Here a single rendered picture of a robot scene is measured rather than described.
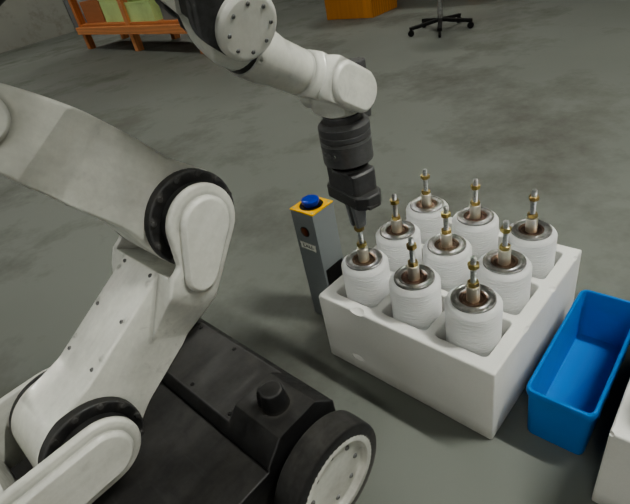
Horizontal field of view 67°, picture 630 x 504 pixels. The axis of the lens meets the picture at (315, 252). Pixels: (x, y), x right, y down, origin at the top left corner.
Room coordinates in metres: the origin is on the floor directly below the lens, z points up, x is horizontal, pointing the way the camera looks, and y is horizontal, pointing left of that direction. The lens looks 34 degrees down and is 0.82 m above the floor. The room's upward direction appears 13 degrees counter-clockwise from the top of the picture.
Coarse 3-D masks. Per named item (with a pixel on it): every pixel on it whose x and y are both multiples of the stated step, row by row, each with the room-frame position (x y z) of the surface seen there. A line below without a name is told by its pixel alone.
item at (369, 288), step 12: (384, 264) 0.75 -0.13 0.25; (348, 276) 0.75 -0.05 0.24; (360, 276) 0.73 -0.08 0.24; (372, 276) 0.73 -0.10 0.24; (384, 276) 0.74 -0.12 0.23; (348, 288) 0.76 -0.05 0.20; (360, 288) 0.73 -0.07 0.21; (372, 288) 0.73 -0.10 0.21; (384, 288) 0.74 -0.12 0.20; (360, 300) 0.74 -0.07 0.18; (372, 300) 0.73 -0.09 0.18
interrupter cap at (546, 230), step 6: (516, 222) 0.78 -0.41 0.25; (522, 222) 0.78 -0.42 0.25; (540, 222) 0.76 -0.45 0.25; (546, 222) 0.76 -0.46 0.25; (516, 228) 0.76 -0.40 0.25; (522, 228) 0.76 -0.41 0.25; (540, 228) 0.75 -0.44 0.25; (546, 228) 0.74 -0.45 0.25; (516, 234) 0.74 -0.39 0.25; (522, 234) 0.74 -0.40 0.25; (528, 234) 0.74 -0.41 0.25; (534, 234) 0.73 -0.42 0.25; (540, 234) 0.73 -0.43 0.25; (546, 234) 0.72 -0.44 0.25; (528, 240) 0.72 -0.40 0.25; (534, 240) 0.71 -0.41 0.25
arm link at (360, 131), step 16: (320, 112) 0.77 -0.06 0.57; (336, 112) 0.74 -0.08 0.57; (352, 112) 0.74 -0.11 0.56; (368, 112) 0.80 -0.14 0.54; (320, 128) 0.77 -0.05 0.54; (336, 128) 0.74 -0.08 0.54; (352, 128) 0.74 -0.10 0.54; (368, 128) 0.75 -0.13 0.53; (336, 144) 0.74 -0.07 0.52; (352, 144) 0.73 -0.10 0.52
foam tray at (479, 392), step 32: (576, 256) 0.73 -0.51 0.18; (544, 288) 0.66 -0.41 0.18; (352, 320) 0.72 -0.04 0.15; (384, 320) 0.67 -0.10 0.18; (512, 320) 0.60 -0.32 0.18; (544, 320) 0.62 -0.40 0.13; (352, 352) 0.73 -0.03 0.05; (384, 352) 0.66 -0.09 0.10; (416, 352) 0.60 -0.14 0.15; (448, 352) 0.56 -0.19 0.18; (512, 352) 0.53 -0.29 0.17; (544, 352) 0.64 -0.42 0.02; (416, 384) 0.61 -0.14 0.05; (448, 384) 0.55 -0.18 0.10; (480, 384) 0.51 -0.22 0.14; (512, 384) 0.54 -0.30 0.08; (448, 416) 0.56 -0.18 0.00; (480, 416) 0.51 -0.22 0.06
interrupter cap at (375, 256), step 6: (354, 252) 0.80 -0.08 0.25; (372, 252) 0.79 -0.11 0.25; (378, 252) 0.79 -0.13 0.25; (348, 258) 0.79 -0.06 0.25; (354, 258) 0.79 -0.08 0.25; (372, 258) 0.77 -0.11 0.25; (378, 258) 0.77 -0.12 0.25; (348, 264) 0.77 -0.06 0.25; (354, 264) 0.76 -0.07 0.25; (360, 264) 0.76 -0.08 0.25; (366, 264) 0.76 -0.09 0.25; (372, 264) 0.75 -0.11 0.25; (378, 264) 0.75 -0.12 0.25; (360, 270) 0.74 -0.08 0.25; (366, 270) 0.74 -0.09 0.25
